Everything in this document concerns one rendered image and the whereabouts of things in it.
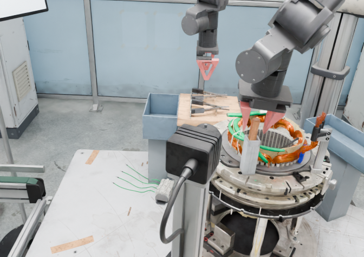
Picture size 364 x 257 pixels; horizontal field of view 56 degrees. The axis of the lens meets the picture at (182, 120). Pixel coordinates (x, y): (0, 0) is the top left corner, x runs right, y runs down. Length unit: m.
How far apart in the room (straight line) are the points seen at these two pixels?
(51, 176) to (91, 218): 1.52
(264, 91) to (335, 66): 0.62
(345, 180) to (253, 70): 0.64
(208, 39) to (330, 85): 0.46
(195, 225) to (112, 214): 0.77
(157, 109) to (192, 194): 0.89
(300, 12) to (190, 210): 0.38
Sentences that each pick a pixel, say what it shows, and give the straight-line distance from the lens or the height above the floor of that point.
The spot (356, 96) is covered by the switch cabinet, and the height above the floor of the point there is 0.35.
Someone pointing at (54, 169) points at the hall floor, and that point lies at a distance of 2.69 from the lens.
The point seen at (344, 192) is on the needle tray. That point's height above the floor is 0.89.
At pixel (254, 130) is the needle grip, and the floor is 1.21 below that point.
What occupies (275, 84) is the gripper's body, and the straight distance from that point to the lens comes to 0.66.
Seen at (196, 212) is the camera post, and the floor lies 1.31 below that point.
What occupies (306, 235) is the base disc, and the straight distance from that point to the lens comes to 1.12.
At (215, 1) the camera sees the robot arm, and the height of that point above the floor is 1.40.
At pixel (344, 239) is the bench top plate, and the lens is 1.19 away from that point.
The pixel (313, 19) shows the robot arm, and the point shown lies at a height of 1.45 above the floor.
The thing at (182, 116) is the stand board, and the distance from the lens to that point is 1.06.
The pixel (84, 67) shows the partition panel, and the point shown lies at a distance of 3.30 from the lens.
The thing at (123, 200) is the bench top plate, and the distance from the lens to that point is 1.18.
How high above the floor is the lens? 1.57
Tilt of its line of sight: 29 degrees down
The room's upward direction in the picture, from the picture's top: 3 degrees clockwise
